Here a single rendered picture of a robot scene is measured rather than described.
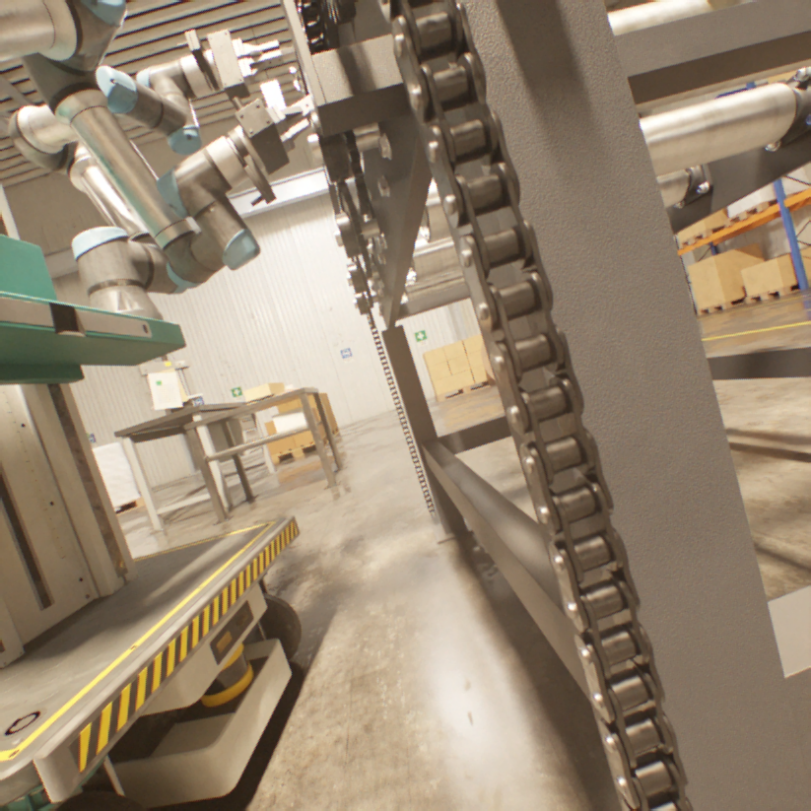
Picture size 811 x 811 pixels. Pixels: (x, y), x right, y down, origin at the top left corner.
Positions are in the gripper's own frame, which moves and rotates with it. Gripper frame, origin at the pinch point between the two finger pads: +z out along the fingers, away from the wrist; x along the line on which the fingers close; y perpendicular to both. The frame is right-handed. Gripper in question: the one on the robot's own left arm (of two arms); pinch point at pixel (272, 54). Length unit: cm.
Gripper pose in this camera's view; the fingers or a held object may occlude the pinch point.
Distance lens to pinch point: 130.2
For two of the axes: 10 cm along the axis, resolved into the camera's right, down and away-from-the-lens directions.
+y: -0.6, -0.5, 10.0
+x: 3.0, 9.5, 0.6
